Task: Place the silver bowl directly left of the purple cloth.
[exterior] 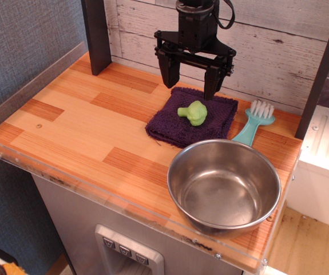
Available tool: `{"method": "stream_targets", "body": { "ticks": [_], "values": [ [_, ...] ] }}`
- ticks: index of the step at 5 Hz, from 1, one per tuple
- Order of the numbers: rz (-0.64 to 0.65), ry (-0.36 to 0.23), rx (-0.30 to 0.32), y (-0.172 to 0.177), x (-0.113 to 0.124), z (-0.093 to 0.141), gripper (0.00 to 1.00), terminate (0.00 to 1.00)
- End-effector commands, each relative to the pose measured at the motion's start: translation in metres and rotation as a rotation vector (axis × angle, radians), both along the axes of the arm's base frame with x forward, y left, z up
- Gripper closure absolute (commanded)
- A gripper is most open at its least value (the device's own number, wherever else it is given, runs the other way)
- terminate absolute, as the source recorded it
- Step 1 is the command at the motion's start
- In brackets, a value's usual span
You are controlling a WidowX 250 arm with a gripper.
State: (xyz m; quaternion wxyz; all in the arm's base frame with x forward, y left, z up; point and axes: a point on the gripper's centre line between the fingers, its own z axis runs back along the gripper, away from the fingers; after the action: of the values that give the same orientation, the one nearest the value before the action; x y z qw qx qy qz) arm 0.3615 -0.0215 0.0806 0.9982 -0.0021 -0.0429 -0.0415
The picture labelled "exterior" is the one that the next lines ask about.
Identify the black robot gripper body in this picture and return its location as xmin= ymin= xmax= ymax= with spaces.
xmin=154 ymin=7 xmax=236 ymax=76

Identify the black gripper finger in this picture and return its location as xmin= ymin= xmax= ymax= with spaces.
xmin=204 ymin=66 xmax=225 ymax=100
xmin=158 ymin=52 xmax=180 ymax=88

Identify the silver metal bowl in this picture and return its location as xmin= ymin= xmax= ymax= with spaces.
xmin=167 ymin=139 xmax=282 ymax=238

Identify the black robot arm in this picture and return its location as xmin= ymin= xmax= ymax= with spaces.
xmin=154 ymin=1 xmax=236 ymax=100

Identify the purple folded cloth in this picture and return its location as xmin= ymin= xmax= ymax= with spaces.
xmin=145 ymin=87 xmax=239 ymax=148

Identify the green toy broccoli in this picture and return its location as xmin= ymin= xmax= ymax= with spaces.
xmin=177 ymin=101 xmax=208 ymax=126

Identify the teal scrub brush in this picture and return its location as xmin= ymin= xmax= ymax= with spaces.
xmin=232 ymin=100 xmax=275 ymax=146

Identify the white toy sink unit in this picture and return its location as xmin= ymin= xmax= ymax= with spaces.
xmin=286 ymin=106 xmax=329 ymax=225

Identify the grey toy fridge cabinet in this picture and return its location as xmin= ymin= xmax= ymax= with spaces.
xmin=33 ymin=176 xmax=242 ymax=274

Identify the clear acrylic edge guard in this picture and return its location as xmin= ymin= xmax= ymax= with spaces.
xmin=0 ymin=132 xmax=272 ymax=274

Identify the silver dispenser button panel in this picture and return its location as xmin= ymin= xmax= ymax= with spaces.
xmin=95 ymin=224 xmax=165 ymax=274

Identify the orange object bottom left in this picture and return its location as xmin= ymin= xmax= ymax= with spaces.
xmin=0 ymin=262 xmax=26 ymax=275

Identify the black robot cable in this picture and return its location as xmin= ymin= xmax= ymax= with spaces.
xmin=213 ymin=0 xmax=236 ymax=30

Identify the dark left shelf post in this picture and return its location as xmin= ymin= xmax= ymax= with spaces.
xmin=81 ymin=0 xmax=112 ymax=76

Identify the dark shelf post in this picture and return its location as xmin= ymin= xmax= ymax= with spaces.
xmin=81 ymin=0 xmax=112 ymax=76
xmin=295 ymin=39 xmax=329 ymax=140

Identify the dark right shelf post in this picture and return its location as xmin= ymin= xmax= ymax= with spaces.
xmin=295 ymin=39 xmax=329 ymax=140

